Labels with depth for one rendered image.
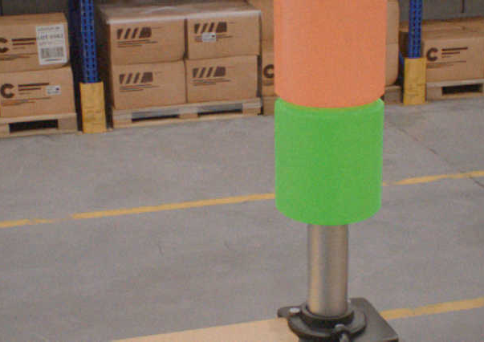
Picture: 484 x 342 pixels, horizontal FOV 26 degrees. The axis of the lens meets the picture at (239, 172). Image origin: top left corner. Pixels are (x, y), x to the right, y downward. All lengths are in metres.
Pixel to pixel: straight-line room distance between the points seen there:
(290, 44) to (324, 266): 0.11
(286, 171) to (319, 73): 0.05
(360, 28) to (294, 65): 0.03
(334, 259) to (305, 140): 0.07
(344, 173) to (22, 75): 7.81
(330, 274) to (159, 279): 5.13
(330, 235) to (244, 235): 5.66
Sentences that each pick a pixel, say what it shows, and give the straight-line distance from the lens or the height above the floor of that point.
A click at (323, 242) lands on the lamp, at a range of 0.49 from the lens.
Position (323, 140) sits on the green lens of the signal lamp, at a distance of 0.46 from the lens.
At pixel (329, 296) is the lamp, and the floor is 2.12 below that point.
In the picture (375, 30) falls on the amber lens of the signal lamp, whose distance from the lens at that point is 0.46.
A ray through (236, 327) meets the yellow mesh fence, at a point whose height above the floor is 2.10.
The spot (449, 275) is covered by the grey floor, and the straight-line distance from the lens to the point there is 5.69.
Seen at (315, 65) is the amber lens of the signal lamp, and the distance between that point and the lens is 0.45.
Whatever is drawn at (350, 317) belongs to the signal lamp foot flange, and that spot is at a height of 2.11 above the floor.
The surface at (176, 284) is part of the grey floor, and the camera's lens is 5.55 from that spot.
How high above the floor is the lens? 2.34
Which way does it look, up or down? 19 degrees down
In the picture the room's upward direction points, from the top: 1 degrees counter-clockwise
